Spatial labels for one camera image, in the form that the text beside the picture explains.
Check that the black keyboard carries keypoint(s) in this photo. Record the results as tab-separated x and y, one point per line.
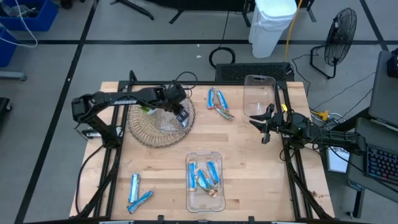
382	163

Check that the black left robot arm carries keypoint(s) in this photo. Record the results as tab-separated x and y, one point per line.
124	99

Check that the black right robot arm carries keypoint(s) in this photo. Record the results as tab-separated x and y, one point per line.
335	138

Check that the yellow tag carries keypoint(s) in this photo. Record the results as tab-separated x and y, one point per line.
284	108

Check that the small green plant white pot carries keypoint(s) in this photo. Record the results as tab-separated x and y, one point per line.
149	109

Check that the clear plastic storage bin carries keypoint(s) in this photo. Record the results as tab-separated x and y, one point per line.
259	93
205	203
168	123

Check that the blue plastic crate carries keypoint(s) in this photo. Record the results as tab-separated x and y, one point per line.
46	18
6	49

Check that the black stand leg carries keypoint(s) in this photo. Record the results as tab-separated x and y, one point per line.
133	7

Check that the black aluminium table frame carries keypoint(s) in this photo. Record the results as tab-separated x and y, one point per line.
202	83

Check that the white trash can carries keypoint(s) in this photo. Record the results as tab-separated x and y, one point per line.
270	28

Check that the blue foil granola bar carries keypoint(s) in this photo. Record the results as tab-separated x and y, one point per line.
222	100

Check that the yellow plug connector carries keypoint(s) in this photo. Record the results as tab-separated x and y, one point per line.
323	115

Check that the green brown granola bar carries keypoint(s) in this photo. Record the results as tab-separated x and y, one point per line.
225	113

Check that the round wicker basket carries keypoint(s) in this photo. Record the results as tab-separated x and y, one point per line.
149	137

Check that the white printed paper sheet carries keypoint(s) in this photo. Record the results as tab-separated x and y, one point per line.
337	161

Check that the black floor fan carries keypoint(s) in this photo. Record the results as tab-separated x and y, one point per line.
342	31

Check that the black perforated metal case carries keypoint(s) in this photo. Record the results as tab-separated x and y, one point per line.
248	71

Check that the dark grey desk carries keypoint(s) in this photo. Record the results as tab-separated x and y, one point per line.
357	168

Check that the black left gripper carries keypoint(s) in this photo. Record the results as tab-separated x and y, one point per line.
174	95

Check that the black device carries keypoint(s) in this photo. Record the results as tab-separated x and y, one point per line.
393	63

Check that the blue granola bar red ends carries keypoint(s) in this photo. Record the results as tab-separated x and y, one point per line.
211	99

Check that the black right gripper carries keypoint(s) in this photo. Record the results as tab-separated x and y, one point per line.
275	123

